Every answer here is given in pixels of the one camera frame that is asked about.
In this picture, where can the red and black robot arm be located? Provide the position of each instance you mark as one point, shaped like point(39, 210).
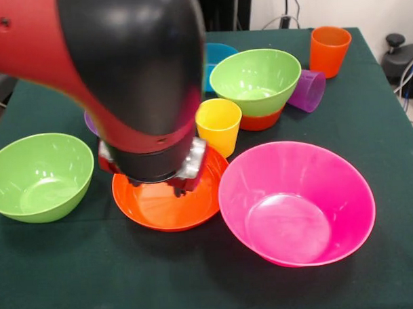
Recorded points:
point(122, 79)

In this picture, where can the dark green tablecloth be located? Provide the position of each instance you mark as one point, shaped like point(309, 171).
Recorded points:
point(95, 273)

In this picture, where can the yellow plastic cup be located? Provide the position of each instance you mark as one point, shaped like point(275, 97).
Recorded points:
point(219, 133)

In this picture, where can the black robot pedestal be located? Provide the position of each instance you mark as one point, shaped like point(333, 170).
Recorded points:
point(225, 8)

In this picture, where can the green plastic bowl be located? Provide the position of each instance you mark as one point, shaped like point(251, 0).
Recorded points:
point(254, 75)
point(41, 174)

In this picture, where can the pink plastic bowl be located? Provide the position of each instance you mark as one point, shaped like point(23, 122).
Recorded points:
point(296, 205)

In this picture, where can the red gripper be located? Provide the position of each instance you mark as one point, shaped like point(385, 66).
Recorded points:
point(195, 161)

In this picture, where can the small orange plastic bowl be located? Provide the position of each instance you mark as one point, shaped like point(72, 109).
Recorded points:
point(259, 123)

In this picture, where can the black power plug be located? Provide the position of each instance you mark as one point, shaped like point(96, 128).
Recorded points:
point(285, 22)

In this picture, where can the orange plastic cup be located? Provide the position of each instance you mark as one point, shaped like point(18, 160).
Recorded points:
point(328, 58)

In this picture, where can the large orange plastic bowl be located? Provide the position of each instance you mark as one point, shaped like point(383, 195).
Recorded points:
point(167, 210)

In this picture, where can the blue plastic bowl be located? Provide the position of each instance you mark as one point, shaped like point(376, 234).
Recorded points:
point(220, 52)

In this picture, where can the purple plastic bowl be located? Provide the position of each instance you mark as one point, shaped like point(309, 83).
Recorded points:
point(90, 123)

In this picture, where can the purple plastic cup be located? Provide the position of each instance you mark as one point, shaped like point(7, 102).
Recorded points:
point(307, 93)

